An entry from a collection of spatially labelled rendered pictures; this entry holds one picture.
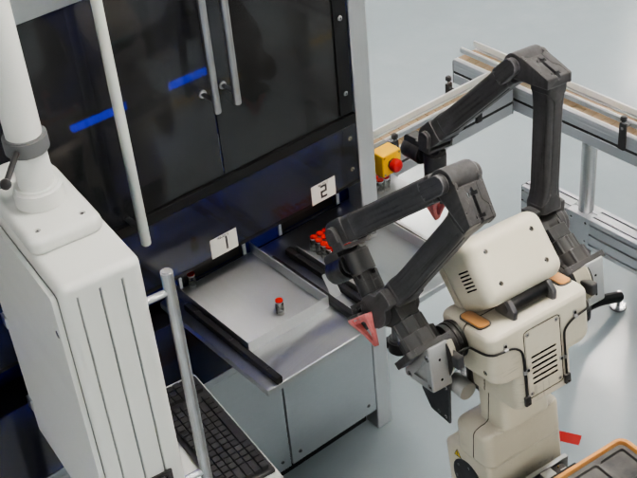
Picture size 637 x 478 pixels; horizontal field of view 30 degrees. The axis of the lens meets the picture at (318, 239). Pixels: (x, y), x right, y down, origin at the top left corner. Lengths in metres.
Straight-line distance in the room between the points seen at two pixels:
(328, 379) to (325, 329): 0.67
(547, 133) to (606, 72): 3.37
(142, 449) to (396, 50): 4.00
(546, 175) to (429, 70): 3.38
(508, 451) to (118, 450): 0.89
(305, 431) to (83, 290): 1.65
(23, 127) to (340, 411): 1.85
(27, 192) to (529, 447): 1.28
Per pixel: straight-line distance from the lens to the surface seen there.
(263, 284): 3.20
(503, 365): 2.49
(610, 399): 4.12
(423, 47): 6.21
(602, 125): 3.72
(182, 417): 2.93
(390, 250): 3.27
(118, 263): 2.22
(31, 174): 2.31
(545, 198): 2.68
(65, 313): 2.23
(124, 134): 2.72
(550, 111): 2.60
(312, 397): 3.68
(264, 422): 3.59
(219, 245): 3.12
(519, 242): 2.49
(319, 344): 2.99
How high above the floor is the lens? 2.84
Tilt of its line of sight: 36 degrees down
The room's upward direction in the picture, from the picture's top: 6 degrees counter-clockwise
